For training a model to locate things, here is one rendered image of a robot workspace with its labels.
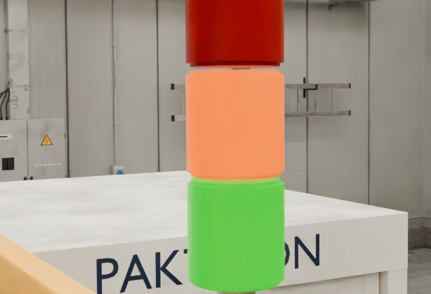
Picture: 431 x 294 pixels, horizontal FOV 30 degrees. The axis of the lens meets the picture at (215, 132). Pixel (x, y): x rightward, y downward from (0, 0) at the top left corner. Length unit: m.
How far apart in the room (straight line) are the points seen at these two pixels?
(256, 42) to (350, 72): 10.49
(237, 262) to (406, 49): 11.29
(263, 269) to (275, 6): 0.13
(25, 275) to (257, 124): 0.40
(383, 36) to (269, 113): 10.95
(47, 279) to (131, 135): 8.23
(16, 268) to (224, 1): 0.44
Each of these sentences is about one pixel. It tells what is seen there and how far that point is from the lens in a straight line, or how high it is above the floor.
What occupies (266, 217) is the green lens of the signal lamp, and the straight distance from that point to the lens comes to 0.40.
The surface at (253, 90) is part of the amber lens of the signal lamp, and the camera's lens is 0.39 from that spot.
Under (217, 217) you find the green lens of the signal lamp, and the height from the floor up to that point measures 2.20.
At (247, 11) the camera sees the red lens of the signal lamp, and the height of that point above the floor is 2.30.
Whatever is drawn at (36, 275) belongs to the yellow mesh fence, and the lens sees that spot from 0.73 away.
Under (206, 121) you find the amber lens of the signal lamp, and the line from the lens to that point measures 0.39.
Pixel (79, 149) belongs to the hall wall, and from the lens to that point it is 8.65.
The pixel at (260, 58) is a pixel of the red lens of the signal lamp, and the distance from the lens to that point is 0.39.
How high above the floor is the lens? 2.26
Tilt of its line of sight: 3 degrees down
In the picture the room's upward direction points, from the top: straight up
